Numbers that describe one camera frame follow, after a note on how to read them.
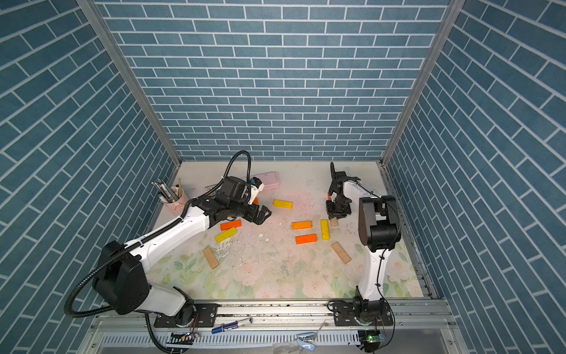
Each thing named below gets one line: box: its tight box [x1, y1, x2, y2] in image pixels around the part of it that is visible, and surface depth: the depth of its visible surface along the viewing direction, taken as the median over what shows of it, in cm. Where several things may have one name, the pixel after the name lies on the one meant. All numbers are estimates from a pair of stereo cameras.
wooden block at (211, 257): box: [203, 247, 219, 270], surface depth 88 cm
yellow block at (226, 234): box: [215, 227, 238, 244], surface depth 95 cm
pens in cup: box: [151, 178, 183, 203], surface depth 94 cm
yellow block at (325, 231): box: [320, 219, 331, 241], surface depth 96 cm
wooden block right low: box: [331, 241, 352, 265], surface depth 90 cm
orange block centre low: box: [295, 233, 318, 245], surface depth 94 cm
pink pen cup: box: [160, 188, 187, 217], surface depth 94 cm
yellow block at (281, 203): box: [272, 199, 294, 210], surface depth 104 cm
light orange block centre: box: [291, 220, 313, 231], surface depth 98 cm
